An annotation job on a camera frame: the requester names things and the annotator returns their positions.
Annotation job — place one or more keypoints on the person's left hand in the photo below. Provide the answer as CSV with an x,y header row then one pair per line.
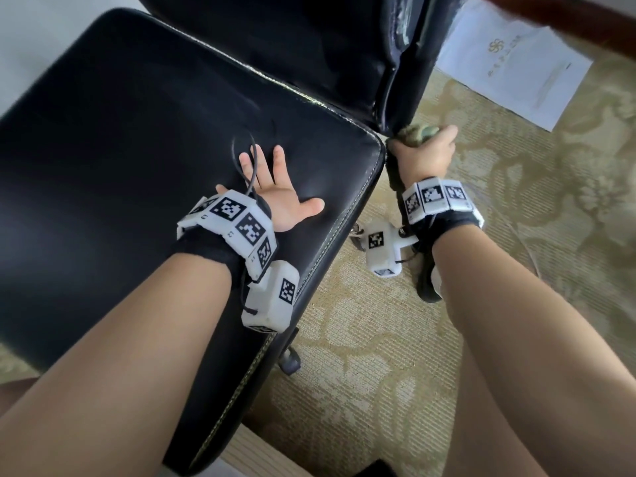
x,y
278,198

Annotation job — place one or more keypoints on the person's right hand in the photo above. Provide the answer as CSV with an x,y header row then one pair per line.
x,y
427,164

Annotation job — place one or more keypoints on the black leather chair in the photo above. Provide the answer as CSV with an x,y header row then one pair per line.
x,y
119,164

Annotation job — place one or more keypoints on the person's right forearm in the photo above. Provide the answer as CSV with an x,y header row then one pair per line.
x,y
537,352

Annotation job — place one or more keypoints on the person's left forearm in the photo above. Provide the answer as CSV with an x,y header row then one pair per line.
x,y
109,382

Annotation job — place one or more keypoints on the person's right leg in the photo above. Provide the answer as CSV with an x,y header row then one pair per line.
x,y
487,432

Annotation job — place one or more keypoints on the white marker right wristband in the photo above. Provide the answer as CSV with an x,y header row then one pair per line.
x,y
437,200

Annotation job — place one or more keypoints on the white marker wristband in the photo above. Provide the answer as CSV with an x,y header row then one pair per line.
x,y
234,223
437,200

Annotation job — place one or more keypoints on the white marker left wristband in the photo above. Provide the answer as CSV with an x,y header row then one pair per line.
x,y
234,223

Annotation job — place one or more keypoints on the black shoe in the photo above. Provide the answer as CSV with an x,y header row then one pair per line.
x,y
427,278

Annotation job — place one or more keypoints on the white paper sheet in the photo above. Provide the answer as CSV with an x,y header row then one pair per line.
x,y
517,59

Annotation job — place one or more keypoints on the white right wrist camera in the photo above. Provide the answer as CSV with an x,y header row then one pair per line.
x,y
383,248

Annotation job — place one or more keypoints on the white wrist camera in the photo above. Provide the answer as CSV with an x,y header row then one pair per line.
x,y
273,296
383,248

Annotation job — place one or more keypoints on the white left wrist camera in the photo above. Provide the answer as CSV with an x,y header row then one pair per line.
x,y
273,296

